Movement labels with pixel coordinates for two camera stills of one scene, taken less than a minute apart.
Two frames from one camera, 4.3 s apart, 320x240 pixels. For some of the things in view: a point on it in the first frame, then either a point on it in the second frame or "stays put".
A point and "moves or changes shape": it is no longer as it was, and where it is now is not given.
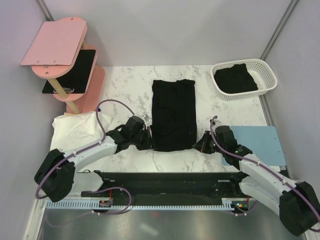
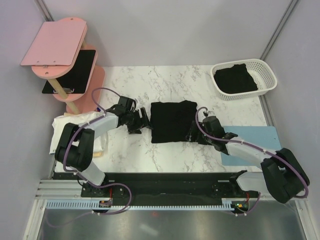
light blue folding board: (263, 142) stays put
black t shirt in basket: (235, 79) stays put
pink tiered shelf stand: (56, 50) stays put
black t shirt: (173, 126) moves or changes shape
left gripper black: (148, 144) -> (142, 122)
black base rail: (173, 184) stays put
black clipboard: (77, 80) stays put
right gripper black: (201, 145) -> (194, 128)
